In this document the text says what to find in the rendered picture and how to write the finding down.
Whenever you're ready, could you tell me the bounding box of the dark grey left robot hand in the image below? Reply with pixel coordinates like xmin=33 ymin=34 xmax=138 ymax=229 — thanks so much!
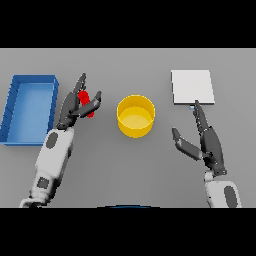
xmin=55 ymin=72 xmax=103 ymax=131

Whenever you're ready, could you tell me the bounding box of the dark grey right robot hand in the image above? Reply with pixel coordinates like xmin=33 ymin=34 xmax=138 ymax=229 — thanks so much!
xmin=171 ymin=99 xmax=228 ymax=177

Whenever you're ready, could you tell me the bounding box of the red beaker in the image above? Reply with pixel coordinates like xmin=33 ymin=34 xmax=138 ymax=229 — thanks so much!
xmin=77 ymin=89 xmax=96 ymax=119

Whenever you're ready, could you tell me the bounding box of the pale square measuring scale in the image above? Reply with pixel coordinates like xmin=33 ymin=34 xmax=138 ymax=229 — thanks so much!
xmin=170 ymin=69 xmax=216 ymax=111

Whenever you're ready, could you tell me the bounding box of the yellow bowl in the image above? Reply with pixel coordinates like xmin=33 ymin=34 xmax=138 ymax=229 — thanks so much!
xmin=116 ymin=94 xmax=157 ymax=139

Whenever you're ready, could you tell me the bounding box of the blue tray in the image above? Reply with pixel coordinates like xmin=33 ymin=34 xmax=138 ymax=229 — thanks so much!
xmin=0 ymin=74 xmax=60 ymax=147

